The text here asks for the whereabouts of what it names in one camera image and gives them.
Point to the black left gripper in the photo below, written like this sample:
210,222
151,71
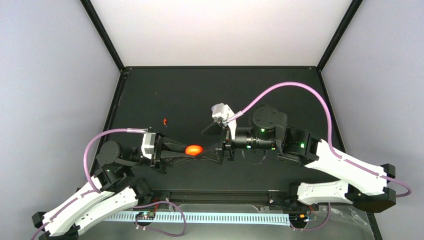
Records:
162,161

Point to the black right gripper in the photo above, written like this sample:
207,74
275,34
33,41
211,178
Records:
226,143

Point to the orange round case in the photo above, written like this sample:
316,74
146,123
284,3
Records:
193,150

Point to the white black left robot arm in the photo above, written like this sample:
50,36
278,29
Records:
113,187

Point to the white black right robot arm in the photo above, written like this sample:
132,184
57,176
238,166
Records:
356,183

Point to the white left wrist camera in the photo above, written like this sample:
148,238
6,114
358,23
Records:
148,145

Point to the black front frame rail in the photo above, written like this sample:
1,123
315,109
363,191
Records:
283,200

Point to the light blue slotted cable duct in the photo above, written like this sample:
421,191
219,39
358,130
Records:
278,219

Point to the black enclosure frame post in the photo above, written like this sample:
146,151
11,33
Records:
102,32

